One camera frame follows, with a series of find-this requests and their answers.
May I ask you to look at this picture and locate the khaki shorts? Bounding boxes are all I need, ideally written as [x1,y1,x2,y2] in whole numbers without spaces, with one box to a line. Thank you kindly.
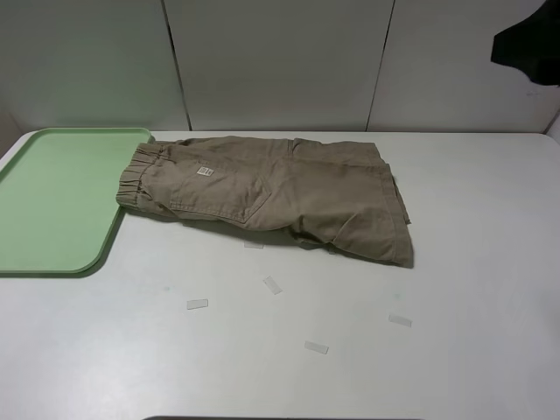
[115,136,414,268]

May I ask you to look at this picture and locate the clear tape strip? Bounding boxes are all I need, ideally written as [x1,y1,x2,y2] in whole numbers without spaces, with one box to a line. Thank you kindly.
[304,340,329,354]
[388,313,412,328]
[186,299,209,311]
[243,241,264,249]
[263,276,283,295]

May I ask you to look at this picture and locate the green plastic tray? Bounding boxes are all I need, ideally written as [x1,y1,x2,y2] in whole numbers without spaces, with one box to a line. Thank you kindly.
[1,128,151,275]

